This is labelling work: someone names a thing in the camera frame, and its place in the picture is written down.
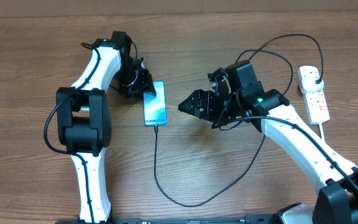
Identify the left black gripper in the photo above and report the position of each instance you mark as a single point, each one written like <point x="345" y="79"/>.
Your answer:
<point x="144" y="84"/>

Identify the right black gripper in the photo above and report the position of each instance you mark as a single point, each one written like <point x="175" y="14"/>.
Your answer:
<point x="209" y="113"/>

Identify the Galaxy S24 smartphone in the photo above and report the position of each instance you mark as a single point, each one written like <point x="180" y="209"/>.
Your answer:
<point x="155" y="109"/>

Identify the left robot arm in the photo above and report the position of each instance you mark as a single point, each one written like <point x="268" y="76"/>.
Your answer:
<point x="84" y="122"/>

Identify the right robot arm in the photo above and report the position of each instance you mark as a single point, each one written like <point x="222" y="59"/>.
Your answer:
<point x="237" y="96"/>

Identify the white charger plug adapter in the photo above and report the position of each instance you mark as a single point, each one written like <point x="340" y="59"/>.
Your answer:
<point x="310" y="85"/>

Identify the white power strip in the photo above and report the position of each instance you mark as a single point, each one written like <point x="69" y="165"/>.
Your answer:
<point x="315" y="103"/>

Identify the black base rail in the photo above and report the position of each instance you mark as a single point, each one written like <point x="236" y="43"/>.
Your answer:
<point x="248" y="219"/>

